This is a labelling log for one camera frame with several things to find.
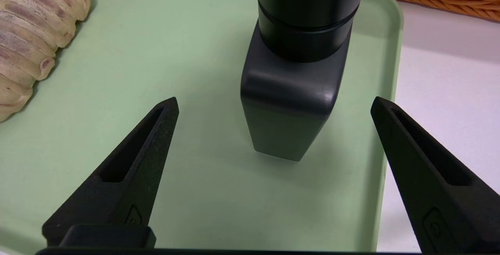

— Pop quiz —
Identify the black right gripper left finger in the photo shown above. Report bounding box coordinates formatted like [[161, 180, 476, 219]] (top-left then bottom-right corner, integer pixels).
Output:
[[42, 97, 179, 248]]

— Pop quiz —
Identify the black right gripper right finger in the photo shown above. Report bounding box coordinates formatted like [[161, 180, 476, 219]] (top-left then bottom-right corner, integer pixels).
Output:
[[370, 96, 500, 255]]

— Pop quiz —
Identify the striped brown bread roll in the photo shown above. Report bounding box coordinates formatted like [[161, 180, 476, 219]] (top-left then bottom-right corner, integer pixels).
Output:
[[0, 0, 91, 123]]

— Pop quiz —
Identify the dark green pump bottle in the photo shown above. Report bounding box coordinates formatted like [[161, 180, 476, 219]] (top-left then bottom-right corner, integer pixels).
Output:
[[240, 0, 371, 162]]

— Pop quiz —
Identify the light green plastic tray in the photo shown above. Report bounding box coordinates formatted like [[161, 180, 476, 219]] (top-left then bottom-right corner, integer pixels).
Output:
[[0, 0, 404, 253]]

